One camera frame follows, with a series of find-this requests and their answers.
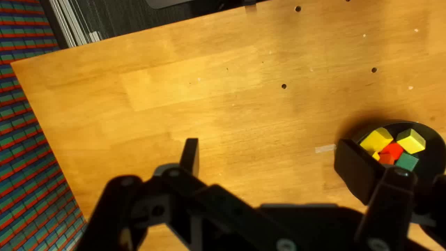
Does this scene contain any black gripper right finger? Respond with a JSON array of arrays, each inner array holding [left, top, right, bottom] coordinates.
[[334, 140, 384, 205]]

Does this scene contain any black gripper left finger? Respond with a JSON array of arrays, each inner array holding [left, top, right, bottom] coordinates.
[[179, 138, 199, 176]]

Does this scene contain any red block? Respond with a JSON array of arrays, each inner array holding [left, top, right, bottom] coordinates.
[[379, 143, 404, 166]]

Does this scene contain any teal green block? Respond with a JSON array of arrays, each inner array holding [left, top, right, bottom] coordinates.
[[395, 154, 419, 172]]

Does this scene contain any black bowl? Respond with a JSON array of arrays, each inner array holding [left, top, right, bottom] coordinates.
[[337, 122, 444, 204]]

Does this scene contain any large yellow block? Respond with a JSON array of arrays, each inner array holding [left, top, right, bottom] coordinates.
[[359, 127, 393, 154]]

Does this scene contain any lime green block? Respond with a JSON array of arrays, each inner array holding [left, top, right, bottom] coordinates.
[[397, 129, 426, 154]]

